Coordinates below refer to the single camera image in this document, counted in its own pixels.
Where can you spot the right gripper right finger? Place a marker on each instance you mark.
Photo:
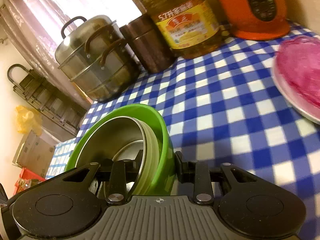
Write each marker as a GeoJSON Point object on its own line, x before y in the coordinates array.
{"type": "Point", "coordinates": [198, 174]}

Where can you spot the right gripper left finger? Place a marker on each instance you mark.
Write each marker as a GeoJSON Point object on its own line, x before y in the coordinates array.
{"type": "Point", "coordinates": [122, 173]}

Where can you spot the cream plastic bowl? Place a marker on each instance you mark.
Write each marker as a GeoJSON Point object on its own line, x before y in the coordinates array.
{"type": "Point", "coordinates": [151, 157]}

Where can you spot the stainless steel bowl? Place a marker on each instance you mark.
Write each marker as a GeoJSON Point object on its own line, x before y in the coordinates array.
{"type": "Point", "coordinates": [120, 138]}

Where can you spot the green plastic bowl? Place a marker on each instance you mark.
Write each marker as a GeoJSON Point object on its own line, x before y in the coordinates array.
{"type": "Point", "coordinates": [162, 183]}

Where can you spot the red box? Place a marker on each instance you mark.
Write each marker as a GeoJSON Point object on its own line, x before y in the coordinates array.
{"type": "Point", "coordinates": [27, 179]}

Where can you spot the cardboard box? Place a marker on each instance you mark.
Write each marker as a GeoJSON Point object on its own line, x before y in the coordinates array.
{"type": "Point", "coordinates": [35, 153]}

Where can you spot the light blue patterned cloth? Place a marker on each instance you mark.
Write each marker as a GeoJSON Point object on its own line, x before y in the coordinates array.
{"type": "Point", "coordinates": [60, 158]}

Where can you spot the blue white checkered tablecloth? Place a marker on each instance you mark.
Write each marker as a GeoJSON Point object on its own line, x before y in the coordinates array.
{"type": "Point", "coordinates": [224, 108]}

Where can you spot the dark folding rack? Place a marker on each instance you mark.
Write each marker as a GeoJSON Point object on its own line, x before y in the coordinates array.
{"type": "Point", "coordinates": [60, 115]}

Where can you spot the yellow plastic bag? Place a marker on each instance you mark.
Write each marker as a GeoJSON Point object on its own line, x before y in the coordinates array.
{"type": "Point", "coordinates": [28, 120]}

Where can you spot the brown metal canister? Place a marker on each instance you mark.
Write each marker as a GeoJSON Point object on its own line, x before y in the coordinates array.
{"type": "Point", "coordinates": [148, 44]}

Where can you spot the stainless steel steamer pot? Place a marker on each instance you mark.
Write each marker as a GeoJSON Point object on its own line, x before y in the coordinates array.
{"type": "Point", "coordinates": [96, 57]}

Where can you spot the white ceramic plate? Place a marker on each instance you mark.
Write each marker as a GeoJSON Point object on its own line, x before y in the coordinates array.
{"type": "Point", "coordinates": [304, 107]}

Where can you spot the large cooking oil bottle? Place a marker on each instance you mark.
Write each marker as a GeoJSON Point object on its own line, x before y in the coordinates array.
{"type": "Point", "coordinates": [189, 27]}

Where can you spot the red electric pressure cooker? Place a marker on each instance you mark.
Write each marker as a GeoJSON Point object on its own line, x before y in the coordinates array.
{"type": "Point", "coordinates": [258, 20]}

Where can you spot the pink sheer curtain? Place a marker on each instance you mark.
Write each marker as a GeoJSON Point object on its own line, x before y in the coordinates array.
{"type": "Point", "coordinates": [33, 27]}

